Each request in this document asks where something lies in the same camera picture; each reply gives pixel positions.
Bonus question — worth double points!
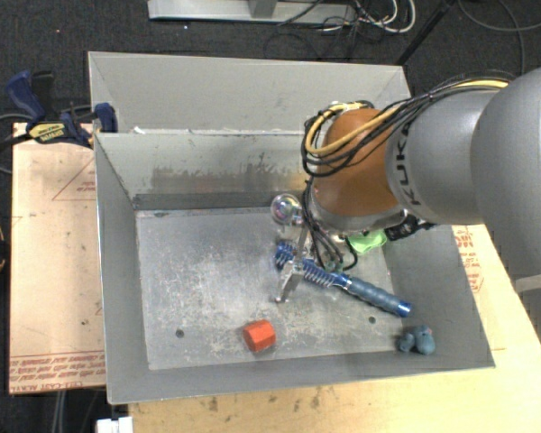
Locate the blue handled spring brush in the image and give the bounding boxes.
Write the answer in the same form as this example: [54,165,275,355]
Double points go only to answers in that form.
[273,240,412,318]

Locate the grey metal bin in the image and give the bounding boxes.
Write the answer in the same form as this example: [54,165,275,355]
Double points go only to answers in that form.
[87,51,497,405]

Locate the red-orange hexagonal block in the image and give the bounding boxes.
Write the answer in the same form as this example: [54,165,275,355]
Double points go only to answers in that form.
[243,318,278,354]

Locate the brown cardboard board red print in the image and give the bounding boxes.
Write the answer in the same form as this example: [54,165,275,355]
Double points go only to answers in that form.
[8,122,509,396]

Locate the clear round glass thing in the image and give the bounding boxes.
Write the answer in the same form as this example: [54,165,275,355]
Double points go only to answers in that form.
[270,193,305,227]

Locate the blue-grey toy animal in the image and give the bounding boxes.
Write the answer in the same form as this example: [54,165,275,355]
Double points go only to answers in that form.
[396,325,436,356]

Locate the black cylinder on white bracket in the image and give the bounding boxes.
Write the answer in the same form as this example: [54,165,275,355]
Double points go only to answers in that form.
[384,217,436,242]

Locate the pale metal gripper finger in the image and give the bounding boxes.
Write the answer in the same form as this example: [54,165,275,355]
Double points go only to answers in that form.
[273,266,295,304]
[287,263,305,299]

